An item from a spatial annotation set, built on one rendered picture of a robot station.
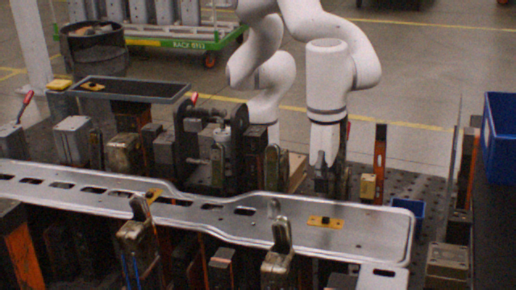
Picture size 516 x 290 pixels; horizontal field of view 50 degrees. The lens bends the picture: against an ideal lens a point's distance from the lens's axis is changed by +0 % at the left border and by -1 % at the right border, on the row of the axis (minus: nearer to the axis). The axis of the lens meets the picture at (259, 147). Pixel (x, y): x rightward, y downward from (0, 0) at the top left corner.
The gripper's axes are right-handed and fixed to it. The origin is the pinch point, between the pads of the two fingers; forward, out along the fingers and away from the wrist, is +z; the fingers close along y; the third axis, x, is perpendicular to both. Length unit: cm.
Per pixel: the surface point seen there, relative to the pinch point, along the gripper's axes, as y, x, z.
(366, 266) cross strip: 13.6, 11.6, 12.0
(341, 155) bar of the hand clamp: -14.4, 0.8, 1.8
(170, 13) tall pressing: -406, -249, 72
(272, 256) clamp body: 20.8, -6.6, 7.4
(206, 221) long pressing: 6.4, -27.8, 12.1
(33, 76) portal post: -282, -330, 100
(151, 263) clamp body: 17.3, -38.1, 18.6
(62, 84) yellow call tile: -33, -93, -4
